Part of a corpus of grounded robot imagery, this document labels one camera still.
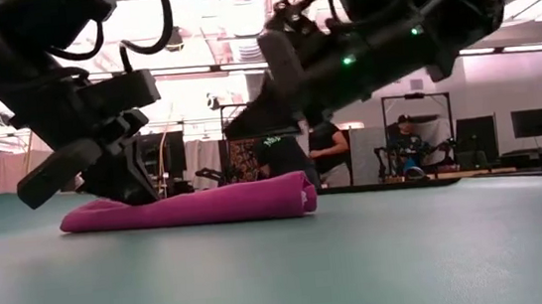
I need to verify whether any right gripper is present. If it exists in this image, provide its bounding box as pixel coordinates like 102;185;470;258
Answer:
210;0;452;144

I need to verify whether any black station frame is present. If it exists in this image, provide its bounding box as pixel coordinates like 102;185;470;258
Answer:
379;88;459;182

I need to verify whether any white partition panel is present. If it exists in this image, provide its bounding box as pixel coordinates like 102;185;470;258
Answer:
346;123;395;186

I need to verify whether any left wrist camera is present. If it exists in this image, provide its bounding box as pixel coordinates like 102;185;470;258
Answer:
74;66;163;117

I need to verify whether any pink towel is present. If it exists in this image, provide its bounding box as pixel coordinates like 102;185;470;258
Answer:
56;169;320;241

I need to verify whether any black table frame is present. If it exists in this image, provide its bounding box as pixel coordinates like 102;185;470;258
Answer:
317;165;542;204

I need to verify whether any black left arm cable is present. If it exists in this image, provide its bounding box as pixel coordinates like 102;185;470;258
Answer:
39;0;179;82

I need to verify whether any black desk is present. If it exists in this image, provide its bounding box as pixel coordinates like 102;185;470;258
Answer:
497;145;542;177

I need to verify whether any green table mat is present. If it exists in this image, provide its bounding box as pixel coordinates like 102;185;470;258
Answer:
0;138;542;304

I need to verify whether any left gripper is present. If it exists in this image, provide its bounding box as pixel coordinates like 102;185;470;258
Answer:
5;69;163;219

